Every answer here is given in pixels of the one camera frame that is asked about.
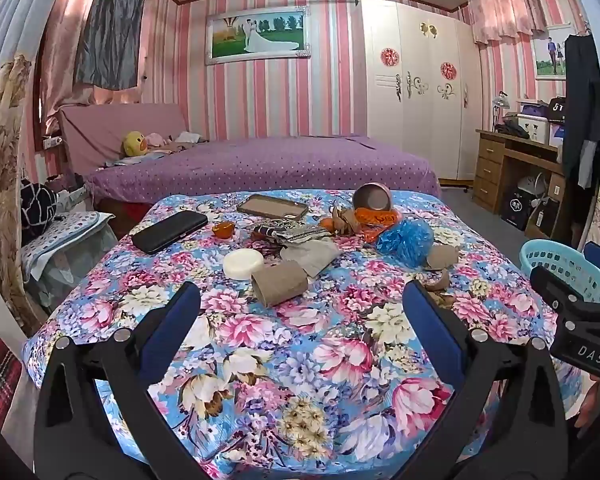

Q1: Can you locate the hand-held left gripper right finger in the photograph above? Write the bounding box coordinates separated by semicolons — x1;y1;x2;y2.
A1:
397;280;568;480

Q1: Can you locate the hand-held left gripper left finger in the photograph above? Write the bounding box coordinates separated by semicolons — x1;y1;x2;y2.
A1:
34;281;206;480

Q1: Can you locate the light blue plastic basket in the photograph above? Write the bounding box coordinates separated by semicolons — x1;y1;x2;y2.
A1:
519;239;600;306

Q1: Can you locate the brown cardboard scrap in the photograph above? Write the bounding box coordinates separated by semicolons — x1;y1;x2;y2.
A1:
425;245;461;272
425;270;453;293

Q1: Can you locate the blue plastic bag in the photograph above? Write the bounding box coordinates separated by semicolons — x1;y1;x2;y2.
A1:
376;220;435;269

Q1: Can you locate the cardboard tube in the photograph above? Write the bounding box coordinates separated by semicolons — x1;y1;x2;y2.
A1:
250;260;309;307

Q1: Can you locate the orange snack packet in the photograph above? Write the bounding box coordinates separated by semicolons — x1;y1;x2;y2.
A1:
355;208;401;243

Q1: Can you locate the brown paper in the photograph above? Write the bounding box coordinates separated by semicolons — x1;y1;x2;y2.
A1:
330;204;363;236

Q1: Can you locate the grey paper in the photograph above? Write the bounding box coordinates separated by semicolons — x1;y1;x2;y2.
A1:
280;239;342;278

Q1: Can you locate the black patterned snack wrapper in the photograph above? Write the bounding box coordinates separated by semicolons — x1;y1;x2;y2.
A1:
251;218;331;246

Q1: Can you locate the person's right hand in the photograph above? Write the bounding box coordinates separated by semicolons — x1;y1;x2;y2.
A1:
576;376;600;431

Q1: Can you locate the brown cardboard box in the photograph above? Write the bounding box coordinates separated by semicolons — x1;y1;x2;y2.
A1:
527;197;561;238

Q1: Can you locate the black printed box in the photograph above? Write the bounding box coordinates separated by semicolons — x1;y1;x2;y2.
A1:
501;187;533;231

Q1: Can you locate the black smartphone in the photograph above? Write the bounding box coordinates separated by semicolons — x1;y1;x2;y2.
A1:
131;210;209;255

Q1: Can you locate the small white fan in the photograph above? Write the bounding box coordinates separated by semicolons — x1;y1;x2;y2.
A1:
522;172;548;196

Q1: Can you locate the floral tablecloth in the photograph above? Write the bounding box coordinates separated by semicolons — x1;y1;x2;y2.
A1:
22;189;596;480

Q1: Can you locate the wooden desk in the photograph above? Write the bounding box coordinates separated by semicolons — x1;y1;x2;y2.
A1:
472;127;571;246

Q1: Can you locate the polka-dot cushion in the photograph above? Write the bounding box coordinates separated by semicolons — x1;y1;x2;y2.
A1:
20;210;116;286

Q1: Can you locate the pink steel-lined mug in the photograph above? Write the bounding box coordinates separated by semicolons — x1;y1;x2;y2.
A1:
352;182;396;213

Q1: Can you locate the white storage box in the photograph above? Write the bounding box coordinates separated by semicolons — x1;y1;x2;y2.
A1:
515;114;551;145

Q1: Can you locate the brown rectangular tray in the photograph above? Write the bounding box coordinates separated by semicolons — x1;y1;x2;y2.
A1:
236;193;309;222

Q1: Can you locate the dark hanging jacket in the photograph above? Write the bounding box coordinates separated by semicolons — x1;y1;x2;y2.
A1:
561;34;600;178

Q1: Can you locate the black patterned bag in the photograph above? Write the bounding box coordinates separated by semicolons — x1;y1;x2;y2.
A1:
20;180;58;243

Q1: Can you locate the desk lamp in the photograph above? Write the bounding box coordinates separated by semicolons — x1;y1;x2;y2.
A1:
492;91;511;131

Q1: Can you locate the yellow duck plush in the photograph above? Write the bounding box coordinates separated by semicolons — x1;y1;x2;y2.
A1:
123;131;148;157

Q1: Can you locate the bed with purple bedspread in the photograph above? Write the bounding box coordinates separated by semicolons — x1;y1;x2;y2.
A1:
82;134;443;206

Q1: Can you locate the white wardrobe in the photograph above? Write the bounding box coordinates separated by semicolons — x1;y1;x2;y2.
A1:
357;0;481;181

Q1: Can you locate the pink covered headboard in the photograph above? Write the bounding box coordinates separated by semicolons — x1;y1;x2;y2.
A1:
55;103;191;176

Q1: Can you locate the small framed photo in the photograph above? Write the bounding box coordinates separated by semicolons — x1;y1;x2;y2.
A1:
533;25;573;81

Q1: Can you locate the beige floral curtain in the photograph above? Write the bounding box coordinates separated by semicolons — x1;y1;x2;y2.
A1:
0;55;43;336

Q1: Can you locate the pink curtain valance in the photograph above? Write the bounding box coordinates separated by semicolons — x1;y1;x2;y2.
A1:
467;0;548;46

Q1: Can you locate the grey curtain cloth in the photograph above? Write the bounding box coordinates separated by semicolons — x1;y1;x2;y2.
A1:
75;0;147;91

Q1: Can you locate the framed wedding picture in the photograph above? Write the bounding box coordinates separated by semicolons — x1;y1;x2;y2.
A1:
204;6;312;66

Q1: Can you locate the white sheer curtain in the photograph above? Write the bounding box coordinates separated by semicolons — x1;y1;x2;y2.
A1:
0;0;56;86

